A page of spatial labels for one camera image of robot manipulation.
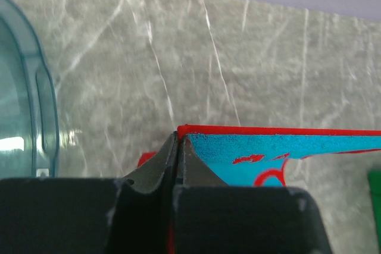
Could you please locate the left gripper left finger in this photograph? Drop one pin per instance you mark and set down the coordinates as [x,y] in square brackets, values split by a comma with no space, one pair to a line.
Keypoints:
[92,215]

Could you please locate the teal transparent plastic bin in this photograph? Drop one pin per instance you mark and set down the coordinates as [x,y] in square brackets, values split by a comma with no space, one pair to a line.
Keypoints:
[30,140]

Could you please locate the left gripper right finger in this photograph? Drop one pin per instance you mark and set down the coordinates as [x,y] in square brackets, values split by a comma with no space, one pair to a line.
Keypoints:
[210,216]

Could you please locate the green plastic tray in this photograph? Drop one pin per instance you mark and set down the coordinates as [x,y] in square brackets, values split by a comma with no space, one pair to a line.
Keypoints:
[374,185]

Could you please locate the red and blue cloth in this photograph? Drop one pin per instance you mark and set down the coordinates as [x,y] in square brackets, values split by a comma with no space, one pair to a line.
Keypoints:
[332,164]

